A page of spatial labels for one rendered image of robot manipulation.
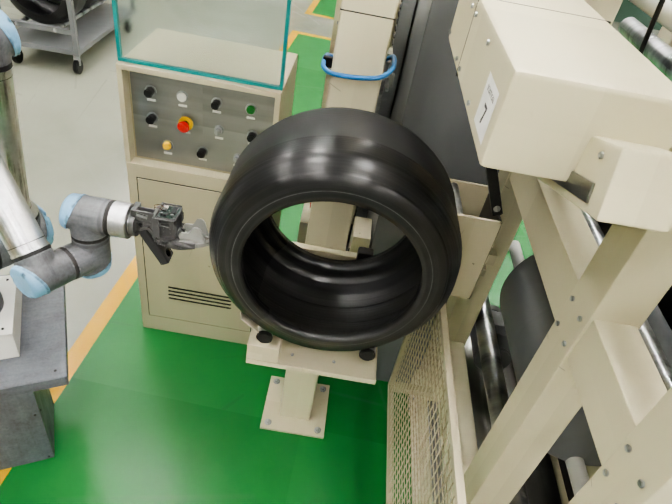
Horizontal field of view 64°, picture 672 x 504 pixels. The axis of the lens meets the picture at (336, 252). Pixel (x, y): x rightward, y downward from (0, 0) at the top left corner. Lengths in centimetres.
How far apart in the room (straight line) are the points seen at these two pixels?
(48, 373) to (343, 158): 115
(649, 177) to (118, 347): 230
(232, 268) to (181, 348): 140
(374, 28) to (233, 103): 73
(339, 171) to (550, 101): 45
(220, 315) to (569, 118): 197
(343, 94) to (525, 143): 72
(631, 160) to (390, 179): 49
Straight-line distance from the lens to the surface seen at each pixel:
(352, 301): 157
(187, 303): 252
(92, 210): 142
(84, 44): 521
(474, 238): 159
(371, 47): 140
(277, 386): 248
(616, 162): 76
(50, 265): 145
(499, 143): 81
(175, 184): 213
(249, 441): 234
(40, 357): 189
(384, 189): 109
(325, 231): 166
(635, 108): 84
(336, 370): 155
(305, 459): 232
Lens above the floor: 200
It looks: 39 degrees down
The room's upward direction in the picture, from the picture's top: 11 degrees clockwise
